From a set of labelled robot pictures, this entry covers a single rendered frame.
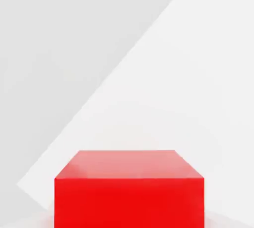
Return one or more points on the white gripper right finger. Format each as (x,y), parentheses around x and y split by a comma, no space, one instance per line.
(215,222)

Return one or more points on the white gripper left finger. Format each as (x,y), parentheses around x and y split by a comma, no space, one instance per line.
(42,222)

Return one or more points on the small red cube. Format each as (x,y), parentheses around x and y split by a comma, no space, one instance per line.
(129,202)

